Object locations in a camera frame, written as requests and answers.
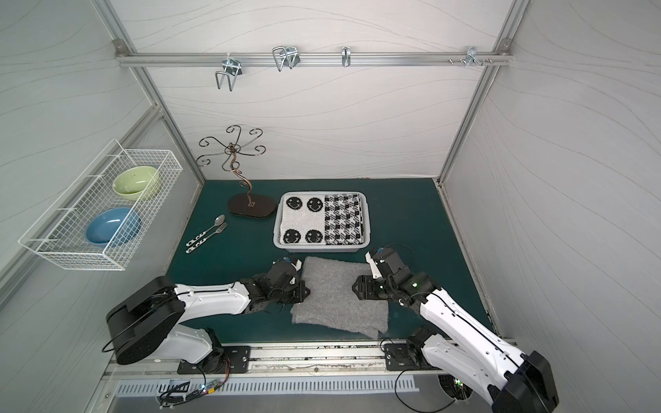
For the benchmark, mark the right metal bracket hook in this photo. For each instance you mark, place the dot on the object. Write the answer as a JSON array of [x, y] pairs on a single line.
[[471, 59]]

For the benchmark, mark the black mounting plate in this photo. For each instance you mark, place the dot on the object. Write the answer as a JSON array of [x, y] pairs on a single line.
[[403, 356], [232, 359]]

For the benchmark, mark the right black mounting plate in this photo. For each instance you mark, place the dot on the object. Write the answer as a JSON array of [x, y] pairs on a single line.
[[403, 356]]

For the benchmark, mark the small single metal hook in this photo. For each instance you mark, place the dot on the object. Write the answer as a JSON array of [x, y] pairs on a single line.
[[346, 56]]

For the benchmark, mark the green ceramic bowl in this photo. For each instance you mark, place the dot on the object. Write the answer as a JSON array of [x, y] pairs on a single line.
[[140, 183]]

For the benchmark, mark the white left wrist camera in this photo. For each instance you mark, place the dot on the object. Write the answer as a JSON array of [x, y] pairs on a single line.
[[297, 265]]

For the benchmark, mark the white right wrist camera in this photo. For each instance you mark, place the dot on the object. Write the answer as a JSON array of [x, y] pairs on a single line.
[[372, 258]]

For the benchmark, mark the white black smiley scarf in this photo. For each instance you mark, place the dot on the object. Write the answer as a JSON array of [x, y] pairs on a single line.
[[323, 219]]

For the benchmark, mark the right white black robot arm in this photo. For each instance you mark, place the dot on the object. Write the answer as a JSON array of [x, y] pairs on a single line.
[[474, 359]]

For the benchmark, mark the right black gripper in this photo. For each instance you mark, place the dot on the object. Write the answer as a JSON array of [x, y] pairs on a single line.
[[363, 287]]

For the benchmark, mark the left wiring bundle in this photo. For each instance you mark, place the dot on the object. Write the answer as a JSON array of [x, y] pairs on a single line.
[[191, 390]]

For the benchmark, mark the aluminium cross rail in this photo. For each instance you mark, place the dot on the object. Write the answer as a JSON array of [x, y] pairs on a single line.
[[333, 59]]

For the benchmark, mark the white vent grille strip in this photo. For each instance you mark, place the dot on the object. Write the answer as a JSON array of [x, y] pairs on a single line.
[[244, 386]]

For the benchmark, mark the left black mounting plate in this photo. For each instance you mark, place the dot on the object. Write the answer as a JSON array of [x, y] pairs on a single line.
[[232, 359]]

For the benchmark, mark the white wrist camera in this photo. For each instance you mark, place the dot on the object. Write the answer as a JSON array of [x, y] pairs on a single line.
[[297, 265], [372, 258]]

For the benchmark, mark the blue ceramic bowl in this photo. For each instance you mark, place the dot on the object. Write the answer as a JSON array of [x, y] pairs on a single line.
[[114, 227]]

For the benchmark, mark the silver fork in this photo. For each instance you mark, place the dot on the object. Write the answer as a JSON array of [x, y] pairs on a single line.
[[198, 244]]

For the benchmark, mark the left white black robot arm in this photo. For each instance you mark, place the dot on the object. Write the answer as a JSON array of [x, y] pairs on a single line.
[[149, 324]]

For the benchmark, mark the white wire wall basket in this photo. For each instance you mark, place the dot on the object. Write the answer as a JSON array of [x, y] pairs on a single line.
[[58, 236]]

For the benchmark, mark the white plastic basket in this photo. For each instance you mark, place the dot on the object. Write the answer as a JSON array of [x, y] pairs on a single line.
[[320, 248]]

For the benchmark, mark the double prong metal hook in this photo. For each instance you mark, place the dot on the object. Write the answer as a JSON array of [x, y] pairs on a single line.
[[230, 70]]

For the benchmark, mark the silver spoon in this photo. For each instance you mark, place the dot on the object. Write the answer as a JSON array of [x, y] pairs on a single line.
[[217, 222]]

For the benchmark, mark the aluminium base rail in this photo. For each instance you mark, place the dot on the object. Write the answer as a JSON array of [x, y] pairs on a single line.
[[276, 359]]

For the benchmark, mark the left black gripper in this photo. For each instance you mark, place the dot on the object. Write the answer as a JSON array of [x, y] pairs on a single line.
[[298, 292]]

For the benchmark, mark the looped metal hook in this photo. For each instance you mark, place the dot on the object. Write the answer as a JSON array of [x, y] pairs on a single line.
[[286, 56]]

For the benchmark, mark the grey scarf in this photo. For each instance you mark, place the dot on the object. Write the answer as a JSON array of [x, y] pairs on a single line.
[[332, 302]]

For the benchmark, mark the bronze scroll jewelry stand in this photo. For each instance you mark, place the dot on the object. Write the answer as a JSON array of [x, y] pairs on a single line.
[[247, 204]]

